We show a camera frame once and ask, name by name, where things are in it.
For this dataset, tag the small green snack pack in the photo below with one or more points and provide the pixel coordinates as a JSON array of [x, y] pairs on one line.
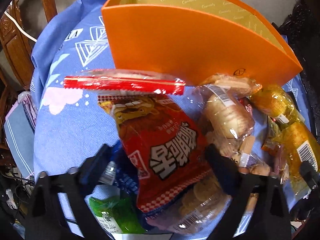
[[116, 215]]

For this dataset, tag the golden snack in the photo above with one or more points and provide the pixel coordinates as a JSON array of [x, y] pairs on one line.
[[273, 101], [298, 145]]

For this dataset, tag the blue snack bag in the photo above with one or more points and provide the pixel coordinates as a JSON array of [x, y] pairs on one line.
[[120, 172]]

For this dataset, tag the round bun clear pack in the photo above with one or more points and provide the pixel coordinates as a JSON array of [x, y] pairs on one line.
[[224, 120]]

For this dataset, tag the carved wooden chair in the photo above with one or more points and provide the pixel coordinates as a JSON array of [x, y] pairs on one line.
[[15, 42]]

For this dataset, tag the red chip bag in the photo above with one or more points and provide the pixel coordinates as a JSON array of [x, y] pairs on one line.
[[162, 142]]

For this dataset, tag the brown triangular snack pack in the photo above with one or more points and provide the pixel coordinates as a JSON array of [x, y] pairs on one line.
[[247, 161]]

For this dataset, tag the blue patterned tablecloth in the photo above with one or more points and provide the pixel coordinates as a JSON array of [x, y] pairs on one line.
[[70, 126]]

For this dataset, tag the dark carved wooden furniture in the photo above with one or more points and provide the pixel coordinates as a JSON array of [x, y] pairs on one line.
[[302, 31]]

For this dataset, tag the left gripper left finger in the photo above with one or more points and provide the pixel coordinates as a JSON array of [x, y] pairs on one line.
[[93, 168]]

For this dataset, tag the orange cardboard box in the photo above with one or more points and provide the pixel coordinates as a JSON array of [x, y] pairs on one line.
[[195, 39]]

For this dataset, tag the clear round cracker pack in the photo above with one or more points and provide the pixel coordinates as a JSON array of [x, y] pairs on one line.
[[198, 207]]

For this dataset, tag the folded striped cloth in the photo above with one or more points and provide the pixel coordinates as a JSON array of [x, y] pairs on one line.
[[19, 127]]

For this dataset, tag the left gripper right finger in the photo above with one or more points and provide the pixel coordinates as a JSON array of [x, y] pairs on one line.
[[224, 169]]

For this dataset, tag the long bread clear pack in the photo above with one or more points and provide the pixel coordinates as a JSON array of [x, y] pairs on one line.
[[238, 86]]

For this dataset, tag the red edged clear pack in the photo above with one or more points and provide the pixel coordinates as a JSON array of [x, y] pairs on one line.
[[125, 82]]

